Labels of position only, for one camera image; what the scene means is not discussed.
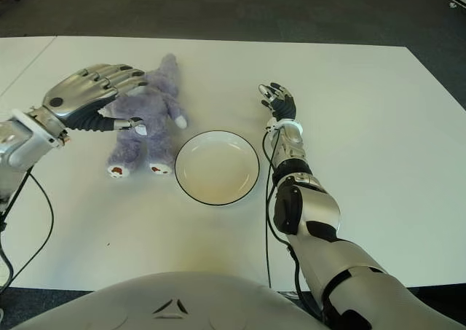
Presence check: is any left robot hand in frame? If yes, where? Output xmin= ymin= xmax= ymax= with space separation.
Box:
xmin=41 ymin=63 xmax=149 ymax=133

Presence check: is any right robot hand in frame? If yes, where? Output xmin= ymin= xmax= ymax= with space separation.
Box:
xmin=258 ymin=82 xmax=298 ymax=122

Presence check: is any purple plush bunny doll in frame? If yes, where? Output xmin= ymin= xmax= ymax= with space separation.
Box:
xmin=106 ymin=53 xmax=189 ymax=180

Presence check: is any white plate black rim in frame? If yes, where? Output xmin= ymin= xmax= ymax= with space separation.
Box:
xmin=174 ymin=130 xmax=261 ymax=207

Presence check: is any grey robot torso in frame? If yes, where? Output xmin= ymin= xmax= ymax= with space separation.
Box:
xmin=21 ymin=271 xmax=321 ymax=330

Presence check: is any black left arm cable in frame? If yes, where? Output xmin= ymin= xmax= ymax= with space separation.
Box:
xmin=0 ymin=162 xmax=55 ymax=296

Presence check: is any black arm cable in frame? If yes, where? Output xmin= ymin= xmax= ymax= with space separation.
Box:
xmin=261 ymin=131 xmax=325 ymax=318
xmin=0 ymin=162 xmax=55 ymax=296

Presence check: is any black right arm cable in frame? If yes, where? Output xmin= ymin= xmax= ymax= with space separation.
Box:
xmin=261 ymin=131 xmax=325 ymax=318

